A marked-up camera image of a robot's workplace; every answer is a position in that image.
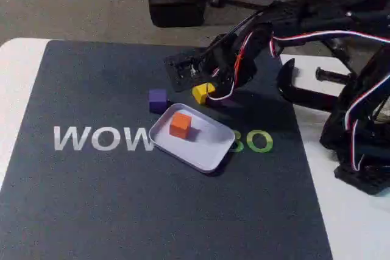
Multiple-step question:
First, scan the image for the yellow block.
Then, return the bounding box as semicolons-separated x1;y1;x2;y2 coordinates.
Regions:
191;82;216;105

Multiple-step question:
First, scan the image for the purple block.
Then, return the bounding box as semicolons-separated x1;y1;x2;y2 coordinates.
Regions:
148;88;168;114

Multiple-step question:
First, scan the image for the white metal tray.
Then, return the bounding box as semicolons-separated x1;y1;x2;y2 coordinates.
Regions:
149;102;237;175

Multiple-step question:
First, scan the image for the orange block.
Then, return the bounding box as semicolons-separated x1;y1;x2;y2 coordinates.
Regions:
169;112;193;138

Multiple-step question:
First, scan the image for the black C-clamp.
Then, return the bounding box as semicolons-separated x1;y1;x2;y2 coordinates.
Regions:
276;58;354;111

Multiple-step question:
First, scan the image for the dark mat with WOW print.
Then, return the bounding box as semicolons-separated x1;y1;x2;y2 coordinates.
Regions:
0;40;335;260

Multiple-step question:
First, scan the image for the thin white cable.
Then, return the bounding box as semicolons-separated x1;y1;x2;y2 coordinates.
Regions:
205;68;238;102

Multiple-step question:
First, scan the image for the red white servo cable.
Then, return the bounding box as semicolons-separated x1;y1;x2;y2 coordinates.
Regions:
233;29;390;172

